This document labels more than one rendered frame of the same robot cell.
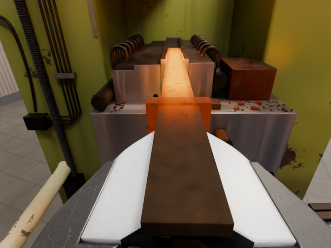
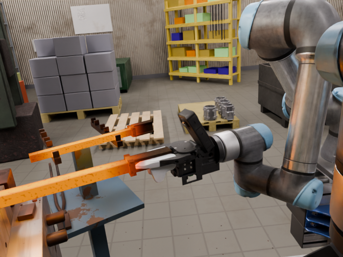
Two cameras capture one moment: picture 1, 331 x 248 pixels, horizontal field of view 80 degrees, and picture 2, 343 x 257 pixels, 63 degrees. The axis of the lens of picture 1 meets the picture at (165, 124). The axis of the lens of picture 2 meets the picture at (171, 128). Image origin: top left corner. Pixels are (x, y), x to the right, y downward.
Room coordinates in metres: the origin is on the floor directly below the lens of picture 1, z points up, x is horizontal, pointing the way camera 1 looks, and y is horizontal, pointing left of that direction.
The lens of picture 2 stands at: (0.28, 0.54, 1.27)
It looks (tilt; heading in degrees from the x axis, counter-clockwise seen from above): 19 degrees down; 245
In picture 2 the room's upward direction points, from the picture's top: 5 degrees counter-clockwise
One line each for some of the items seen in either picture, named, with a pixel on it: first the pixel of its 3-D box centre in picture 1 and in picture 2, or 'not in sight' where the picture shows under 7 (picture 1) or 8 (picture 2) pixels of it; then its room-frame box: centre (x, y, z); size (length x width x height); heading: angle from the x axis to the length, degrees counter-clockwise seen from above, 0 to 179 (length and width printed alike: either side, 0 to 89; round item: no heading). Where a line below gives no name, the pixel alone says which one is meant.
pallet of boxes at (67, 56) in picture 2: not in sight; (79, 76); (-0.39, -4.57, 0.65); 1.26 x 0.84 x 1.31; 160
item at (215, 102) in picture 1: (208, 103); (27, 211); (0.36, -0.08, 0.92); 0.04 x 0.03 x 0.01; 81
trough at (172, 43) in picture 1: (174, 47); not in sight; (0.60, -0.03, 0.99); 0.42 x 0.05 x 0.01; 178
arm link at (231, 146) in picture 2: not in sight; (222, 146); (-0.11, 0.00, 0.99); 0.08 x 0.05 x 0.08; 88
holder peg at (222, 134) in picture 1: (222, 139); (55, 217); (0.31, -0.10, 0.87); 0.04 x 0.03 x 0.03; 178
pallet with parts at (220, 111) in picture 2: not in sight; (204, 109); (-1.83, -2.85, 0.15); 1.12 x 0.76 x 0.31; 71
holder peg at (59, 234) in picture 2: not in sight; (57, 237); (0.31, -0.03, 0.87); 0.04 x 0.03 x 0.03; 178
